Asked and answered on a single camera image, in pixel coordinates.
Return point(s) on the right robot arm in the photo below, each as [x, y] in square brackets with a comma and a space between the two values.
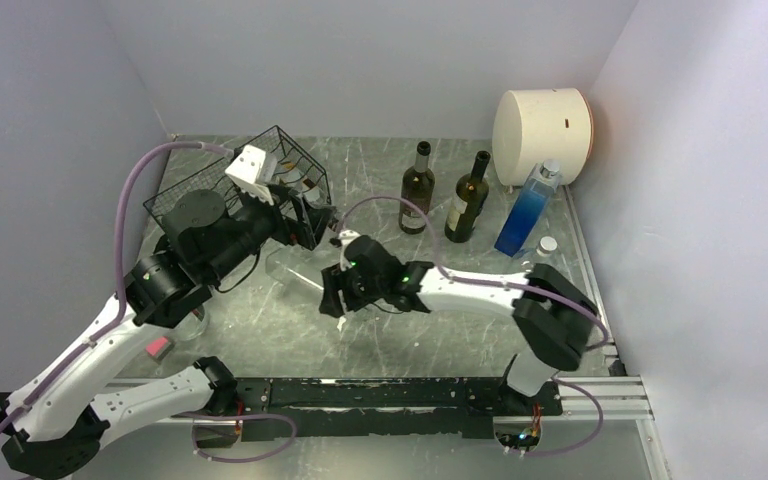
[555, 318]

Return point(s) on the clear bottle white cap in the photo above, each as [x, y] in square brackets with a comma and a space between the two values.
[544, 251]

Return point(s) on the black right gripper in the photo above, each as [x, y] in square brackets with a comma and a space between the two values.
[335, 277]

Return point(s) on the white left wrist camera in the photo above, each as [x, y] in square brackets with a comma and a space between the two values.
[252, 171]

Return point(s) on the green wine bottle black neck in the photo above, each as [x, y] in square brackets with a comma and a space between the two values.
[471, 192]

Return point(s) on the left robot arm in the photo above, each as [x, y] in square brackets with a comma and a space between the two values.
[56, 424]

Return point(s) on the green wine bottle silver neck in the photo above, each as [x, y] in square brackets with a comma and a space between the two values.
[417, 186]

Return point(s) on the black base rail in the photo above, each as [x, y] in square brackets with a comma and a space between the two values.
[467, 406]

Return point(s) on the cream cylindrical container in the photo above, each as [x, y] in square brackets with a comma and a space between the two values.
[532, 126]

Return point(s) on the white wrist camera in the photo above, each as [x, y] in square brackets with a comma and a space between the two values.
[343, 239]
[252, 171]

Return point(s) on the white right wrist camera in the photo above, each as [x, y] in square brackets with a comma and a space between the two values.
[343, 239]

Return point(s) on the black wire wine rack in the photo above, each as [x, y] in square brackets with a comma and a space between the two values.
[239, 205]

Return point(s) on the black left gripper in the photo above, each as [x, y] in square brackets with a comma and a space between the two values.
[316, 221]

